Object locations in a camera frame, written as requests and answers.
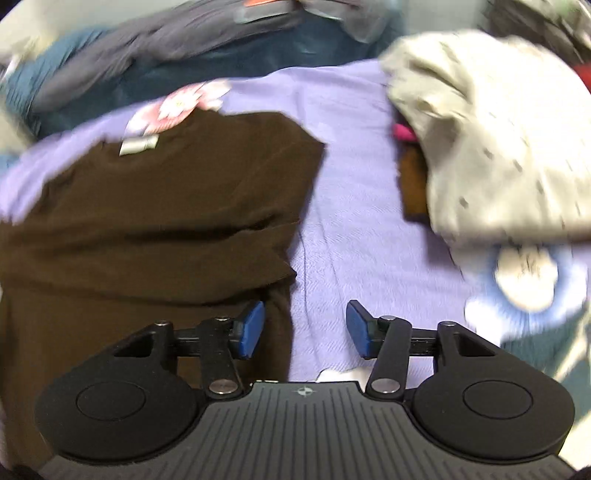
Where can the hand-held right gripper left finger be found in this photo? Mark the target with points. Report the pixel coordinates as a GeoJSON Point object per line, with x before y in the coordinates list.
{"type": "Point", "coordinates": [251, 330]}

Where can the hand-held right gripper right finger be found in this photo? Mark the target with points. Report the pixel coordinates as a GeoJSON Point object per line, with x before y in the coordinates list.
{"type": "Point", "coordinates": [358, 332]}

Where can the dark brown shirt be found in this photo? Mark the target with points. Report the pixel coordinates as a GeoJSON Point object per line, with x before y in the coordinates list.
{"type": "Point", "coordinates": [161, 207]}

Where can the purple floral bedsheet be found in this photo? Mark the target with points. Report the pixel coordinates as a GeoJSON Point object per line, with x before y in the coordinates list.
{"type": "Point", "coordinates": [346, 184]}

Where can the folded brown garment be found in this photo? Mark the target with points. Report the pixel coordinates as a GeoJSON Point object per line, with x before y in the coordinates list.
{"type": "Point", "coordinates": [413, 184]}

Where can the teal cream checkered sweater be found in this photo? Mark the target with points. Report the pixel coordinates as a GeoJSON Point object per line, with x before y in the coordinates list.
{"type": "Point", "coordinates": [545, 341]}

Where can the small pink cloth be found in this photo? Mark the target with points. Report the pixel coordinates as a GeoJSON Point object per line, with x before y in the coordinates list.
{"type": "Point", "coordinates": [404, 132]}

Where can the white polka dot garment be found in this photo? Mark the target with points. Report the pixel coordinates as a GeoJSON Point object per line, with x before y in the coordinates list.
{"type": "Point", "coordinates": [498, 138]}

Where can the grey duvet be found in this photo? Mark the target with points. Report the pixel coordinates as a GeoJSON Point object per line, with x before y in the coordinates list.
{"type": "Point", "coordinates": [161, 37]}

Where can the red knit sweater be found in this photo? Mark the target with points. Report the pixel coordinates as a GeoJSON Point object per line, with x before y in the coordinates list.
{"type": "Point", "coordinates": [584, 76]}

